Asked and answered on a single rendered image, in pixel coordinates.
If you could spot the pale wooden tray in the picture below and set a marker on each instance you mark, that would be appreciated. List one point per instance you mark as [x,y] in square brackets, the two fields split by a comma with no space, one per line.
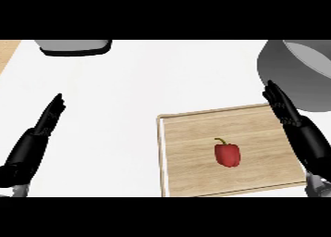
[227,154]

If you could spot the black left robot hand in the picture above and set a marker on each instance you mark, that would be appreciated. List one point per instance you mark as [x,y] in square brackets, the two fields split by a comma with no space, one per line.
[25,151]

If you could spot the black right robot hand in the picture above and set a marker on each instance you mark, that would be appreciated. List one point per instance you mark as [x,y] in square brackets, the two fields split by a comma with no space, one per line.
[304,139]

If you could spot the red bell pepper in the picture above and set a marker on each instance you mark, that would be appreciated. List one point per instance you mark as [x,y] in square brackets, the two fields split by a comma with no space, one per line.
[227,155]

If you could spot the grey appliance with black base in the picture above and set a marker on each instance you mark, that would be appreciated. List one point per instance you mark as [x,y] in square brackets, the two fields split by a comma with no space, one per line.
[74,47]

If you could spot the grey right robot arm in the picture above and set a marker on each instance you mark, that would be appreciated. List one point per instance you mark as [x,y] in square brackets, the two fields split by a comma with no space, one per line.
[319,187]

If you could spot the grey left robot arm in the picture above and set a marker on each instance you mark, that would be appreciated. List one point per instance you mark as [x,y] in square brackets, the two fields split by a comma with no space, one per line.
[12,190]

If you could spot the grey metal pot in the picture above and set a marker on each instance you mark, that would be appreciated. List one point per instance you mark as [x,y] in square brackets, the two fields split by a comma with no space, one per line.
[304,74]

